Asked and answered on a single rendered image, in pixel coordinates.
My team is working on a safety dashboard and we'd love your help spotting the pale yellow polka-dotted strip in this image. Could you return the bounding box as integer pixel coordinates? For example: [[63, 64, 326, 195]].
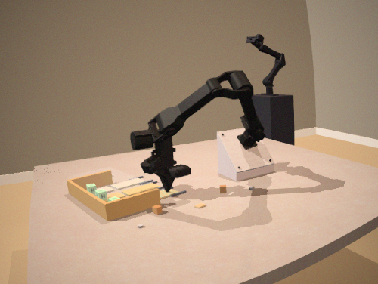
[[160, 189, 179, 199]]

